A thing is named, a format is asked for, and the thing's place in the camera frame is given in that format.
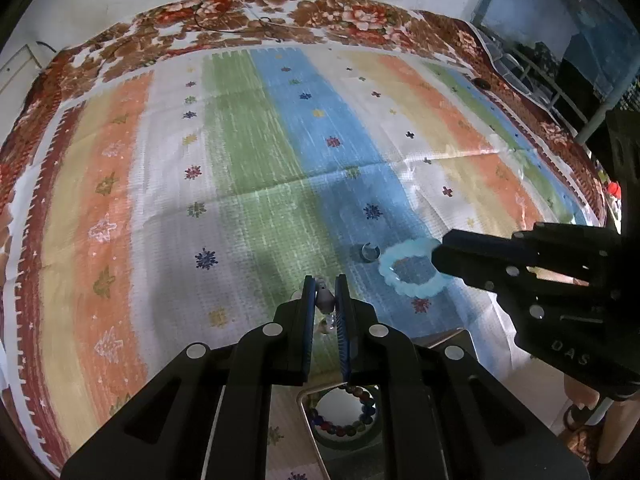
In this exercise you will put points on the person's right hand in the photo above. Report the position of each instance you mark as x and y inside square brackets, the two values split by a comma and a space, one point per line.
[581, 392]

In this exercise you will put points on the brown floral blanket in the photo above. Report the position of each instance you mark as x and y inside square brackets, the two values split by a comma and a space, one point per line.
[350, 15]

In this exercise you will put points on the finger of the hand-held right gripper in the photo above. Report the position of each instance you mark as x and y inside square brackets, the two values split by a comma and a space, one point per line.
[480, 242]
[470, 267]

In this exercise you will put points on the person's right forearm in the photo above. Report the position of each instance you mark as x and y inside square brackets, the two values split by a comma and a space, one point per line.
[617, 432]

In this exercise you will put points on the small black round object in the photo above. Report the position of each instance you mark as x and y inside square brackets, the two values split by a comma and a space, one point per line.
[483, 83]

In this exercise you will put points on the small red object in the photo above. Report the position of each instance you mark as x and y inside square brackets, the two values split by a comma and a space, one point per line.
[614, 189]

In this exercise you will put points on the blue curtain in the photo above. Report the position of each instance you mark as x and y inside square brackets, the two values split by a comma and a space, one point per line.
[530, 5]

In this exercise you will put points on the silver metal tin box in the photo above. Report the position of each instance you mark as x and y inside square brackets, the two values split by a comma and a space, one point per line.
[350, 460]

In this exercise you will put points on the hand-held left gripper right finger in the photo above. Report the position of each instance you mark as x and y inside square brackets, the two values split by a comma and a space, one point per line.
[342, 320]

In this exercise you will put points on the striped colourful mat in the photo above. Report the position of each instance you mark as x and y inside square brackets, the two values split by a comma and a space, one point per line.
[150, 210]

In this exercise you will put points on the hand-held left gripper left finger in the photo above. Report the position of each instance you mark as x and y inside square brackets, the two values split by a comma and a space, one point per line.
[310, 310]

